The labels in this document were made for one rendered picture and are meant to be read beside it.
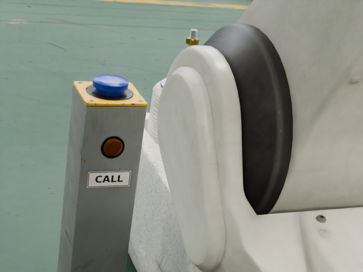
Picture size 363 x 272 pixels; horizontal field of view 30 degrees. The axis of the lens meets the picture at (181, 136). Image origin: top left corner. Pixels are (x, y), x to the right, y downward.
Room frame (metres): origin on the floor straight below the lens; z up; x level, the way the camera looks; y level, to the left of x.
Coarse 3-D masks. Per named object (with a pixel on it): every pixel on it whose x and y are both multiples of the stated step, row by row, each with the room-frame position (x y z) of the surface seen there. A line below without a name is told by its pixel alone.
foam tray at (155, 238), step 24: (144, 144) 0.89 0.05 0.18; (144, 168) 0.86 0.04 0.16; (144, 192) 0.85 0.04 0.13; (168, 192) 0.77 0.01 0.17; (144, 216) 0.84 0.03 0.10; (168, 216) 0.76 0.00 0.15; (144, 240) 0.82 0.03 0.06; (168, 240) 0.75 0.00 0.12; (144, 264) 0.81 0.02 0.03; (168, 264) 0.74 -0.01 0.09
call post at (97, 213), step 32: (96, 128) 0.68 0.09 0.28; (128, 128) 0.69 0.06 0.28; (96, 160) 0.68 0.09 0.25; (128, 160) 0.70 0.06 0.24; (64, 192) 0.73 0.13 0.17; (96, 192) 0.68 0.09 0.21; (128, 192) 0.70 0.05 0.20; (64, 224) 0.72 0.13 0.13; (96, 224) 0.68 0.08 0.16; (128, 224) 0.70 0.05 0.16; (64, 256) 0.71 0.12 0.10; (96, 256) 0.69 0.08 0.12
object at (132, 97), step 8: (80, 88) 0.72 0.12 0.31; (88, 88) 0.72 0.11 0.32; (128, 88) 0.74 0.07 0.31; (80, 96) 0.70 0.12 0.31; (88, 96) 0.70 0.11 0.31; (96, 96) 0.70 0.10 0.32; (104, 96) 0.70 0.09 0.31; (120, 96) 0.71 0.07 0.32; (128, 96) 0.71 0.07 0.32; (136, 96) 0.72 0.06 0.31; (88, 104) 0.67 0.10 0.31; (96, 104) 0.68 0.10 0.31; (104, 104) 0.68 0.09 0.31; (112, 104) 0.69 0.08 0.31; (120, 104) 0.69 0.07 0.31; (128, 104) 0.69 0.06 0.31; (136, 104) 0.70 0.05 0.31; (144, 104) 0.70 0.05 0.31
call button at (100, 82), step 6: (96, 78) 0.71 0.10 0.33; (102, 78) 0.72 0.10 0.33; (108, 78) 0.72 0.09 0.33; (114, 78) 0.72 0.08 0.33; (120, 78) 0.73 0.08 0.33; (96, 84) 0.71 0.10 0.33; (102, 84) 0.70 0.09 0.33; (108, 84) 0.70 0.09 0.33; (114, 84) 0.70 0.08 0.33; (120, 84) 0.71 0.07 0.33; (126, 84) 0.71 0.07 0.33; (96, 90) 0.71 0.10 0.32; (102, 90) 0.70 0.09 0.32; (108, 90) 0.70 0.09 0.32; (114, 90) 0.70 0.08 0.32; (120, 90) 0.70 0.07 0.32; (114, 96) 0.71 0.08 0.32
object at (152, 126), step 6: (156, 84) 0.97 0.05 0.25; (156, 90) 0.95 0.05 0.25; (156, 96) 0.94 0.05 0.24; (156, 102) 0.94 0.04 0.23; (156, 108) 0.94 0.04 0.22; (150, 114) 0.95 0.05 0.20; (156, 114) 0.93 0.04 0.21; (150, 120) 0.95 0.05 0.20; (156, 120) 0.93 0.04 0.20; (150, 126) 0.95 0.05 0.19; (156, 126) 0.93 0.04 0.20; (150, 132) 0.94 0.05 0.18; (156, 132) 0.93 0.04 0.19; (156, 138) 0.93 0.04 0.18
